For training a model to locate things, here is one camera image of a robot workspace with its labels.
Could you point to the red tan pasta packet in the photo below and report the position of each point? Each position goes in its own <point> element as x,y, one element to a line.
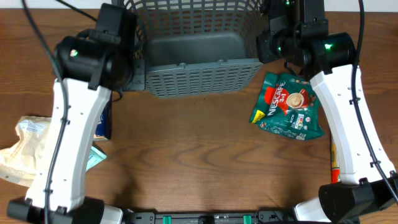
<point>335,165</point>

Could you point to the green Nescafe coffee bag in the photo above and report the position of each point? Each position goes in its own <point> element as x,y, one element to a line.
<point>287,106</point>

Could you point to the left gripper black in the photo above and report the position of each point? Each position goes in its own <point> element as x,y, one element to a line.
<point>137,74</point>

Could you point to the Kleenex tissue multipack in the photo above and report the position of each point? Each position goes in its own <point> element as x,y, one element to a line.
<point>103,129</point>

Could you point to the beige paper pouch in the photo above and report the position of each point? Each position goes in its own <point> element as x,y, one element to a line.
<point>19,163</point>

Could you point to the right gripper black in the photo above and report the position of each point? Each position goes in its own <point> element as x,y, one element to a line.
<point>265,47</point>

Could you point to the teal wet wipes pack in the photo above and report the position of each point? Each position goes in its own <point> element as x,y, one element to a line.
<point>95,157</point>

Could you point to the grey plastic basket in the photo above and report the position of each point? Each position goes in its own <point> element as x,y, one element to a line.
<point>194,47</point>

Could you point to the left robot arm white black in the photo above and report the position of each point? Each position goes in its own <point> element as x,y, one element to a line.
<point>91,69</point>

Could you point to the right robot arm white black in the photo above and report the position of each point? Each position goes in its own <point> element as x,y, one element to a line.
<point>368,179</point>

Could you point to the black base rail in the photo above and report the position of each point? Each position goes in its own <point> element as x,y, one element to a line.
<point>263,216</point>

